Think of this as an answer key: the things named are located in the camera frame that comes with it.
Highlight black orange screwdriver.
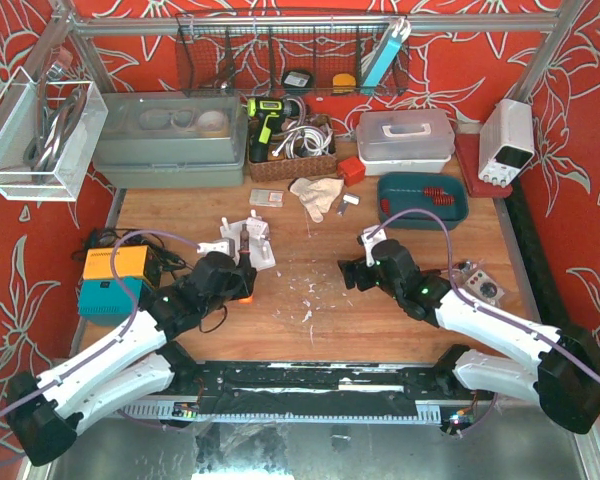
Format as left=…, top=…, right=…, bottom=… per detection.
left=238, top=223, right=257, bottom=304

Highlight white peg fixture board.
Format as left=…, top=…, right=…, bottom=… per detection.
left=220, top=210, right=276, bottom=272

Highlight red large spring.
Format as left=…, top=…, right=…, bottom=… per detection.
left=431, top=195, right=455, bottom=206

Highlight white plug adapter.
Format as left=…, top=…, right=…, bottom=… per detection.
left=245, top=217, right=270, bottom=246

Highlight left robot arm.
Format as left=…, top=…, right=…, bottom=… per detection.
left=5, top=250, right=257, bottom=466

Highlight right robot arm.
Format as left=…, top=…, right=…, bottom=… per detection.
left=338, top=239, right=600, bottom=434

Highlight bagged electronic module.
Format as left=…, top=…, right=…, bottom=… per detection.
left=454, top=260, right=505, bottom=306

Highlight beige work glove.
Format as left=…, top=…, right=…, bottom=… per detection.
left=289, top=178, right=344, bottom=223

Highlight teal plastic tray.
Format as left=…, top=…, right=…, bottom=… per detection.
left=377, top=172, right=469, bottom=231

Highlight clear small parts packet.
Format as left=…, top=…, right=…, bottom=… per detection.
left=249, top=189, right=284, bottom=208

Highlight orange teal power box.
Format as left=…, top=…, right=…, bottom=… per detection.
left=78, top=245, right=162, bottom=327

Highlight small red box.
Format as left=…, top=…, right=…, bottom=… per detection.
left=336, top=156, right=366, bottom=187

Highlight wicker basket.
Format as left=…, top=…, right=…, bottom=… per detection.
left=246, top=114, right=338, bottom=182

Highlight white clear lidded case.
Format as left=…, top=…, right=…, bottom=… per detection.
left=356, top=109, right=455, bottom=176

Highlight red mat under supply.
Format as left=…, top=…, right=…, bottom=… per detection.
left=455, top=134, right=513, bottom=199

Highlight grey plastic storage box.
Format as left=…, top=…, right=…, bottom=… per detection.
left=93, top=92, right=248, bottom=189

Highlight white bench power supply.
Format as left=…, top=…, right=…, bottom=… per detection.
left=478, top=99, right=535, bottom=188

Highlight clear acrylic hanging bin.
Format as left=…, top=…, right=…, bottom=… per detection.
left=0, top=68, right=108, bottom=202

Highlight blue white booklet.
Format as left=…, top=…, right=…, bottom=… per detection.
left=360, top=17, right=412, bottom=95

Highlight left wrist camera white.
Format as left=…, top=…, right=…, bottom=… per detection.
left=197, top=238, right=236, bottom=257

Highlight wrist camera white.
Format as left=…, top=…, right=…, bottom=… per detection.
left=197, top=238, right=236, bottom=257
left=358, top=225, right=387, bottom=267

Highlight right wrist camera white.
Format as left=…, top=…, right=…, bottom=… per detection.
left=358, top=225, right=387, bottom=267

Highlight small metal bracket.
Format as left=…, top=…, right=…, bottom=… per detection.
left=336, top=193, right=360, bottom=216

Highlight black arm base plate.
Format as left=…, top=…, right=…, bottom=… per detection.
left=160, top=361, right=493, bottom=418

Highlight white cables in basket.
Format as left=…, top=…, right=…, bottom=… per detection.
left=272, top=124, right=334, bottom=160

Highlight green black cordless drill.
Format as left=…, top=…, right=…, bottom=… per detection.
left=247, top=97, right=303, bottom=163

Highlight black wire wall basket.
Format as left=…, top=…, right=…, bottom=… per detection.
left=175, top=9, right=409, bottom=96

